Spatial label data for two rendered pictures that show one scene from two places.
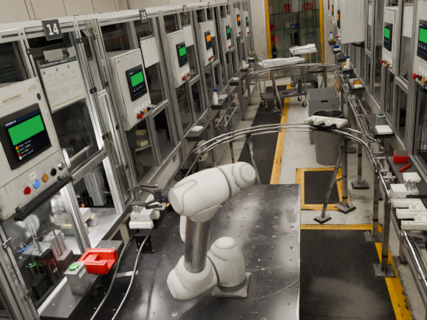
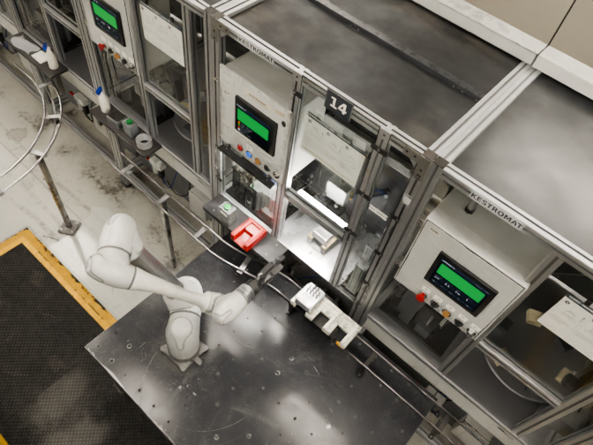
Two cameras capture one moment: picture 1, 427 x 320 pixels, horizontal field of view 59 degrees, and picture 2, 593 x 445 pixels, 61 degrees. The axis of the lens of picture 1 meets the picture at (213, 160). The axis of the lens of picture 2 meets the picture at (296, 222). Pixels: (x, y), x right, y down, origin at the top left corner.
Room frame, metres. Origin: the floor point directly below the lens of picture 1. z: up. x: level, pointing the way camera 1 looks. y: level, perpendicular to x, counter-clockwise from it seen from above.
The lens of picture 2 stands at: (2.23, -0.76, 3.24)
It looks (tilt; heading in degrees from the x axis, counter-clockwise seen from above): 54 degrees down; 107
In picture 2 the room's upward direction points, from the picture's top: 11 degrees clockwise
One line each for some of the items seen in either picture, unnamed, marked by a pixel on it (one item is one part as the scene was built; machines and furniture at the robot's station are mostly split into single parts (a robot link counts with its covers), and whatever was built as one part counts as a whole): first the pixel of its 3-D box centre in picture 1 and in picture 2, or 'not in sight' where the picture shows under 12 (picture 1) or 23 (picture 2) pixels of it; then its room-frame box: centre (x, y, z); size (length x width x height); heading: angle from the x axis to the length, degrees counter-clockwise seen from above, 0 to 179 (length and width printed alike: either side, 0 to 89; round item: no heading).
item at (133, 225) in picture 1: (152, 213); (324, 317); (2.11, 0.44, 0.84); 0.36 x 0.14 x 0.10; 164
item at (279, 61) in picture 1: (282, 82); not in sight; (7.10, -1.52, 0.48); 0.88 x 0.56 x 0.96; 92
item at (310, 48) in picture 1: (304, 67); not in sight; (8.21, -2.25, 0.48); 0.84 x 0.58 x 0.97; 172
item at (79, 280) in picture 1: (76, 277); (228, 213); (1.39, 0.69, 0.97); 0.08 x 0.08 x 0.12; 74
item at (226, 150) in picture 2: (44, 194); (246, 164); (1.46, 0.73, 1.37); 0.36 x 0.04 x 0.04; 164
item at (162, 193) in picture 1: (162, 195); (256, 283); (1.77, 0.29, 1.12); 0.09 x 0.07 x 0.08; 74
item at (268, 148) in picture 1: (269, 121); not in sight; (6.24, -1.06, 0.01); 5.85 x 0.59 x 0.01; 164
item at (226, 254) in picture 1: (226, 260); (182, 334); (1.52, 0.01, 0.85); 0.18 x 0.16 x 0.22; 117
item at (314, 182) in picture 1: (320, 186); not in sight; (3.66, -1.13, 0.01); 1.00 x 0.55 x 0.01; 164
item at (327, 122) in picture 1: (325, 124); not in sight; (3.34, -1.10, 0.84); 0.37 x 0.14 x 0.10; 42
